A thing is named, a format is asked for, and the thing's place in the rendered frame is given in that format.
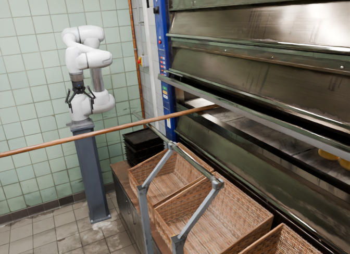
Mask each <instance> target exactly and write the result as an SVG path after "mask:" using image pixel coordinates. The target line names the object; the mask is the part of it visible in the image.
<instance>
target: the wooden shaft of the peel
mask: <svg viewBox="0 0 350 254"><path fill-rule="evenodd" d="M216 107H220V106H219V105H216V104H212V105H207V106H202V107H198V108H194V109H189V110H185V111H180V112H176V113H171V114H168V115H164V116H160V117H155V118H150V119H146V120H142V121H137V122H132V123H128V124H124V125H119V126H115V127H112V128H107V129H102V130H98V131H94V132H89V133H84V134H80V135H76V136H71V137H66V138H62V139H58V140H55V141H50V142H46V143H41V144H37V145H32V146H28V147H23V148H19V149H14V150H10V151H6V152H2V153H0V158H3V157H8V156H12V155H16V154H20V153H25V152H28V151H32V150H37V149H41V148H45V147H50V146H54V145H59V144H63V143H67V142H72V141H76V140H79V139H83V138H88V137H92V136H97V135H101V134H105V133H110V132H114V131H119V130H123V129H127V128H131V127H134V126H139V125H143V124H148V123H152V122H156V121H161V120H165V119H170V118H174V117H178V116H182V115H187V114H190V113H194V112H199V111H203V110H207V109H212V108H216Z"/></svg>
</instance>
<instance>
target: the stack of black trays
mask: <svg viewBox="0 0 350 254"><path fill-rule="evenodd" d="M122 136H123V138H124V139H123V140H124V144H125V146H124V147H125V152H126V153H125V154H126V157H127V158H126V159H127V163H128V165H129V166H130V167H134V166H136V165H138V164H139V163H141V162H143V161H145V160H147V159H149V158H150V157H152V156H154V155H156V154H158V153H160V152H162V151H164V149H165V147H164V146H165V145H164V141H163V140H162V139H161V138H160V137H159V136H157V135H156V134H155V133H154V132H153V131H152V130H151V129H149V128H144V129H140V130H137V131H133V132H129V133H126V134H122Z"/></svg>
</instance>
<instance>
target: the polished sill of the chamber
mask: <svg viewBox="0 0 350 254"><path fill-rule="evenodd" d="M177 107H178V108H180V109H181V110H183V111H185V110H189V109H194V108H195V107H193V106H191V105H189V104H187V103H185V102H183V101H181V102H178V103H177ZM190 115H192V116H194V117H196V118H197V119H199V120H201V121H203V122H205V123H206V124H208V125H210V126H212V127H213V128H215V129H217V130H219V131H220V132H222V133H224V134H226V135H227V136H229V137H231V138H233V139H235V140H236V141H238V142H240V143H242V144H244V145H245V146H247V147H249V148H251V149H253V150H254V151H256V152H258V153H260V154H262V155H263V156H265V157H267V158H269V159H271V160H272V161H274V162H276V163H278V164H279V165H281V166H283V167H285V168H287V169H288V170H290V171H292V172H294V173H296V174H297V175H299V176H301V177H303V178H305V179H306V180H308V181H310V182H312V183H314V184H315V185H317V186H319V187H321V188H323V189H324V190H326V191H328V192H330V193H331V194H333V195H335V196H336V197H338V198H340V199H342V200H344V201H345V202H347V203H349V204H350V185H348V184H346V183H344V182H342V181H340V180H339V179H337V178H335V177H333V176H331V175H329V174H327V173H325V172H323V171H321V170H319V169H317V168H315V167H313V166H311V165H309V164H307V163H305V162H303V161H301V160H299V159H297V158H295V157H293V156H291V155H289V154H287V153H285V152H283V151H281V150H279V149H277V148H275V147H273V146H271V145H269V144H267V143H265V142H263V141H261V140H259V139H257V138H255V137H253V136H251V135H249V134H247V133H245V132H243V131H241V130H239V129H237V128H235V127H233V126H231V125H229V124H227V123H225V122H223V121H221V120H219V119H217V118H215V117H213V116H211V115H209V114H207V113H205V112H203V111H199V112H194V113H190Z"/></svg>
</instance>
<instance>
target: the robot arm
mask: <svg viewBox="0 0 350 254"><path fill-rule="evenodd" d="M104 38H105V35H104V31H103V28H101V27H98V26H94V25H88V26H79V27H72V28H66V29H64V30H63V32H62V34H61V39H62V41H63V43H64V44H65V45H66V46H67V47H68V48H67V49H66V54H65V57H66V58H65V60H66V66H67V69H68V71H69V76H70V80H71V81H72V88H71V89H69V88H68V93H67V96H66V99H65V103H66V104H68V106H69V113H70V116H71V122H68V123H66V126H72V127H71V128H72V129H75V128H80V127H83V126H89V125H93V123H92V122H91V118H89V115H92V114H97V113H103V112H107V111H110V110H112V109H113V108H114V107H115V99H114V97H113V96H112V95H111V94H108V91H107V90H106V89H105V88H104V82H103V75H102V68H105V67H108V66H110V65H111V64H112V62H113V60H112V54H111V53H110V52H108V51H105V50H100V49H98V48H99V46H100V43H101V42H102V41H103V40H104ZM85 69H89V70H90V76H91V82H92V89H93V90H92V91H91V90H90V87H89V86H86V87H85V86H84V74H83V70H85ZM85 89H87V90H89V91H90V93H91V95H89V94H88V93H87V92H86V91H85ZM71 91H74V93H73V94H72V95H71V96H70V99H69V100H68V98H69V95H70V92H71ZM83 93H84V94H85V95H87V96H88V97H85V95H83Z"/></svg>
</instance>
